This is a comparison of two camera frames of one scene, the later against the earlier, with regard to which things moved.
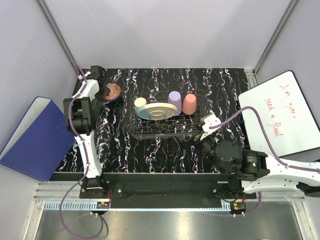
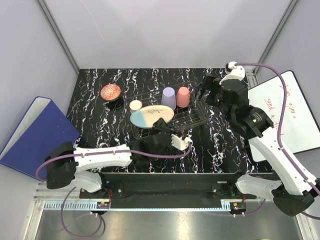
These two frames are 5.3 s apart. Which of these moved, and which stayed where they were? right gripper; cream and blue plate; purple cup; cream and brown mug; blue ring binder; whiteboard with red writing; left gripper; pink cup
Moved: left gripper; right gripper; pink cup; purple cup; cream and brown mug; cream and blue plate
Stayed: whiteboard with red writing; blue ring binder
